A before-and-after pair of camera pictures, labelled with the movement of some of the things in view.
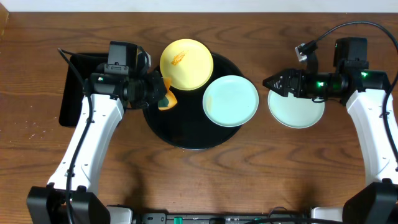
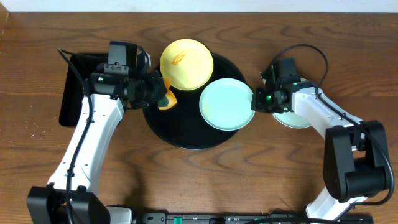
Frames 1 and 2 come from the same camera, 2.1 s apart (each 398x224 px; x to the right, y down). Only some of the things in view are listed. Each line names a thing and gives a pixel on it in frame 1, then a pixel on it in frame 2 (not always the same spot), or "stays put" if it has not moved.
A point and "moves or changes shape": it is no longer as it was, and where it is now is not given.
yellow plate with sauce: (188, 62) stays put
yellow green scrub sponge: (170, 100) stays put
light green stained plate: (230, 101) moves or changes shape
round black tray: (187, 126) stays put
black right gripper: (290, 76) -> (257, 104)
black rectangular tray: (79, 69) stays put
